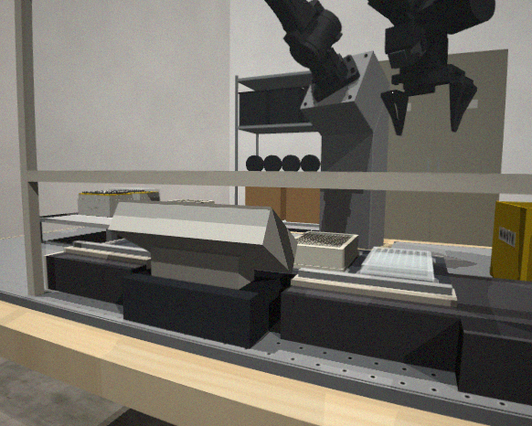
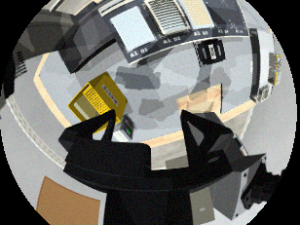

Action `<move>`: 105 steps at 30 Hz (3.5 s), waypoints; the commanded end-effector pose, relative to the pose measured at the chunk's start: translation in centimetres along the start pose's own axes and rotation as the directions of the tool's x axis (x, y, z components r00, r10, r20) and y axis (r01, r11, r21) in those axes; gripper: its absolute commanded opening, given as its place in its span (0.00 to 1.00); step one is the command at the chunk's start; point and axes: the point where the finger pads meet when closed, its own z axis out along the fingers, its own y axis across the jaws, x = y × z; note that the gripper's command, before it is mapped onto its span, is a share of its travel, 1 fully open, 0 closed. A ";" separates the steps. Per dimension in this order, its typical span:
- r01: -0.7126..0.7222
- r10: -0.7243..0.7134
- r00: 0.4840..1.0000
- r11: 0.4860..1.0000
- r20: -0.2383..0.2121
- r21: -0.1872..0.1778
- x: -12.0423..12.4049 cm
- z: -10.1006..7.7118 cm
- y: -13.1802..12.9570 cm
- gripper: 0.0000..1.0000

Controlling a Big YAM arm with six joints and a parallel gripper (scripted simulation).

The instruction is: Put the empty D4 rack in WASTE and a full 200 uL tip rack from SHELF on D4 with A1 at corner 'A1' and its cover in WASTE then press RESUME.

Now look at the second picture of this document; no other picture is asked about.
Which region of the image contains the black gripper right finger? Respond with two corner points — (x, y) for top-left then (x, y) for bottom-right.
(180, 109), (234, 167)

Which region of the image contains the grey tip rack with yellow label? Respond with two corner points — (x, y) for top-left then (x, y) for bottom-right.
(269, 53), (281, 69)

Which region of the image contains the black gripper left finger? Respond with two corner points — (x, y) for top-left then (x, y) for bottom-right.
(63, 109), (116, 141)

